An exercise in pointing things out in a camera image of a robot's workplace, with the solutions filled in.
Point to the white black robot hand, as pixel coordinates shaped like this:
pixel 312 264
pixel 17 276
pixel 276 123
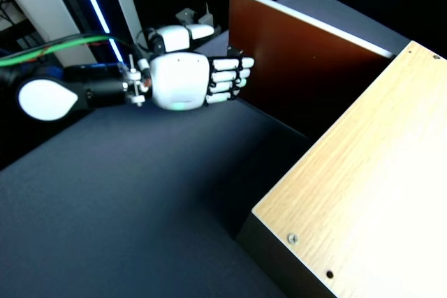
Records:
pixel 178 78

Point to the metal door lock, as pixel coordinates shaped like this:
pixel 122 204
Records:
pixel 235 52

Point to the white brown cabinet door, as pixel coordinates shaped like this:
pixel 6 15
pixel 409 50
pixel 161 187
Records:
pixel 297 50

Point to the light wood cabinet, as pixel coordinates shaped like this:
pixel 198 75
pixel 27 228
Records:
pixel 366 172

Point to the blue LED strip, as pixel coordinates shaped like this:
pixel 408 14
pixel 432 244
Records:
pixel 92 1

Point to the grey camera stand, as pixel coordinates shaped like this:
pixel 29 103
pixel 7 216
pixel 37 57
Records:
pixel 185 15

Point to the wide white frame post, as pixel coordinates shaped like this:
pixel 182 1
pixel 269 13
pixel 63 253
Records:
pixel 45 5

